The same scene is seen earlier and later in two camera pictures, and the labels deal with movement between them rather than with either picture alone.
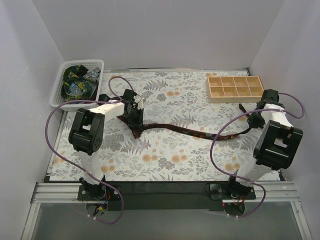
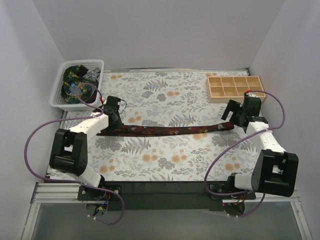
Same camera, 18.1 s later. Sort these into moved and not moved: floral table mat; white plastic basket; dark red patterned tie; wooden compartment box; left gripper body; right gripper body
Moved: dark red patterned tie; right gripper body; left gripper body
Not moved: floral table mat; wooden compartment box; white plastic basket
